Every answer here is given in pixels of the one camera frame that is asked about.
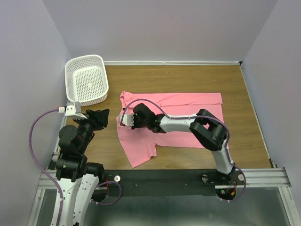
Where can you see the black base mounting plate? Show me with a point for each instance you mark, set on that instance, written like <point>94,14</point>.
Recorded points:
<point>168,182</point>

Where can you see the aluminium front rail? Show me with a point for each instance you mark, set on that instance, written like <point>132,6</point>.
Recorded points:
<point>274,177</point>

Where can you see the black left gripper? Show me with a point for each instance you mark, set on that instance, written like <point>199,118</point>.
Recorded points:
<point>99,118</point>

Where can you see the pink t-shirt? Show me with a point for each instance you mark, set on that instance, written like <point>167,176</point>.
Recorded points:
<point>140,144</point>

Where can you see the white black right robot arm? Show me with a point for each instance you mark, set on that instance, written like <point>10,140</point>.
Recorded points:
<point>210,132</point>

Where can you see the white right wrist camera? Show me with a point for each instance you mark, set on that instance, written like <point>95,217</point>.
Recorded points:
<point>126,120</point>

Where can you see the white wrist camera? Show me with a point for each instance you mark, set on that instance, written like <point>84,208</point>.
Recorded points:
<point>72,110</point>
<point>126,120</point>

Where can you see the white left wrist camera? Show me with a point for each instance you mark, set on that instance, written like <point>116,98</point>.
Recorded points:
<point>72,110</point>

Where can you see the white perforated plastic basket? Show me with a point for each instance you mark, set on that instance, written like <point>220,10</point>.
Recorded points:
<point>86,80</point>

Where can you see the white table edge strip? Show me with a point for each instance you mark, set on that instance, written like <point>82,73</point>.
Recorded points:
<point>172,63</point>

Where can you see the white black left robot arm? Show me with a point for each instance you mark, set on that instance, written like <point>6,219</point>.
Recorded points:
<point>77,178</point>

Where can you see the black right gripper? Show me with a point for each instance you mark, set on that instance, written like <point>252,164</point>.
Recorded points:
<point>135,126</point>

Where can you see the aluminium rail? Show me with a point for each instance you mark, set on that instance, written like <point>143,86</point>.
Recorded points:
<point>56,150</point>
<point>274,177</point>

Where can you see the aluminium left side rail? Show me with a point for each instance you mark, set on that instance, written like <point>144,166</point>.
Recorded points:
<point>56,150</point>

